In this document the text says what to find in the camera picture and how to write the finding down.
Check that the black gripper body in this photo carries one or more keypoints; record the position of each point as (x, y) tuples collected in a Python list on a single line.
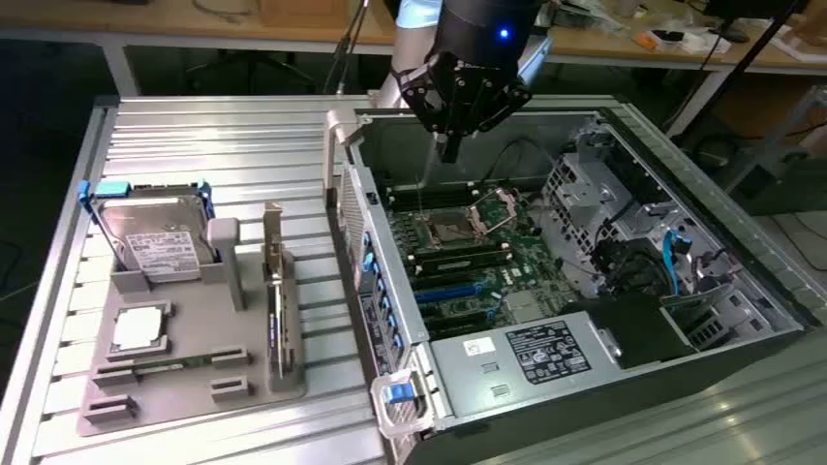
[(477, 39)]

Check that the Nvidia graphics card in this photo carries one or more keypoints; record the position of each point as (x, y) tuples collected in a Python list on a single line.
[(274, 271)]

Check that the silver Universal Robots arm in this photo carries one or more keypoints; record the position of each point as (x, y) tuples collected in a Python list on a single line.
[(413, 58)]

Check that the cluttered wooden desk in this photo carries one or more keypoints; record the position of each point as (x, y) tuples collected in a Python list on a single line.
[(593, 48)]

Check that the metal socket cover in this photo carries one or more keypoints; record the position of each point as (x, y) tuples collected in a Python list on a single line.
[(497, 193)]

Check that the black RAM slot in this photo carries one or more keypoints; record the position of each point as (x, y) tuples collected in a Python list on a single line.
[(432, 203), (429, 192)]

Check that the thin metal locking lever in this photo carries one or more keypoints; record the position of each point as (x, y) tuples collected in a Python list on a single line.
[(420, 203)]

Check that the silver disk bay cage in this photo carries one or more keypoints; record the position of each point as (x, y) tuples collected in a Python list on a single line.
[(581, 208)]

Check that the CPU socket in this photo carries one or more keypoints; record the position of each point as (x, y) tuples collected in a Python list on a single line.
[(452, 230)]

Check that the white packaging with black part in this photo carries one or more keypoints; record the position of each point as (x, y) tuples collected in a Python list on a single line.
[(704, 43)]

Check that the green motherboard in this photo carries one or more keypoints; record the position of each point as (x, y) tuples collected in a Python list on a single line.
[(529, 261)]

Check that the black labelled RAM stick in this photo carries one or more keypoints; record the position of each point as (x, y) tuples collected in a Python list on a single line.
[(461, 264)]

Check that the black computer mouse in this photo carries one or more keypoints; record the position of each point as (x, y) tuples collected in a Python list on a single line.
[(735, 35)]

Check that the blue expansion slot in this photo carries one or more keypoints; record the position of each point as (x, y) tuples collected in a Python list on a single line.
[(445, 293)]

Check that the black monitor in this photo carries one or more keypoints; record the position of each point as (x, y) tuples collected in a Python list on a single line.
[(743, 7)]

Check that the black stand pole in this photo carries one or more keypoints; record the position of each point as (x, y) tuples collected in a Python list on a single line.
[(768, 36)]

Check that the silver chipset heat sink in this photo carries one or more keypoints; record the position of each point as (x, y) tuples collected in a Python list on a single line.
[(523, 307)]

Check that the long black expansion slot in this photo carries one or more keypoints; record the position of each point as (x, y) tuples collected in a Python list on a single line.
[(461, 328), (455, 316)]

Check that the grey floor cabinet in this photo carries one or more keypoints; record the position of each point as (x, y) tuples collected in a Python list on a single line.
[(788, 184)]

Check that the white flat box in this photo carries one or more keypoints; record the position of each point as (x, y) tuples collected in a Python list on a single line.
[(804, 48)]

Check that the hard disk with blue carrier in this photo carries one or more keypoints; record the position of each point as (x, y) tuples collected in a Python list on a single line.
[(154, 232)]

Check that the grey parts rack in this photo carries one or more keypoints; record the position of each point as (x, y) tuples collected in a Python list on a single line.
[(193, 329)]

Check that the grey power supply unit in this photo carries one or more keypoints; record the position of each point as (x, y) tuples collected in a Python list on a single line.
[(471, 387)]

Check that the blue case release latch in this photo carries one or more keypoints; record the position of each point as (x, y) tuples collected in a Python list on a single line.
[(397, 392)]

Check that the silver CPU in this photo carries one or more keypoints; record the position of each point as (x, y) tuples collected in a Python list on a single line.
[(136, 328)]

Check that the green RAM stick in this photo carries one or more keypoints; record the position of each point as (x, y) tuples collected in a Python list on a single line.
[(170, 364)]

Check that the open black PC case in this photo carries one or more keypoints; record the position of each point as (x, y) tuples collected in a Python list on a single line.
[(581, 426)]

